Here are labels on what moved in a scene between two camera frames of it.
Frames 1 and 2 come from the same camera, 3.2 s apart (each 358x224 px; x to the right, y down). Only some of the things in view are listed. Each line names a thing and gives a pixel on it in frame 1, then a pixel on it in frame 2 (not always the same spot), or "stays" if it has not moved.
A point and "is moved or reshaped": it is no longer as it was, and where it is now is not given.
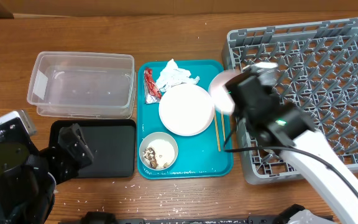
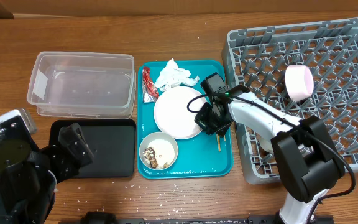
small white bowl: x=220 y=99 is moved or reshaped
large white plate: x=186 y=109 is moved or reshaped
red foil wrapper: x=152 y=93 stays
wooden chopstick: x=217 y=134 stays
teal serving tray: x=180 y=134 stays
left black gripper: x=69 y=165 stays
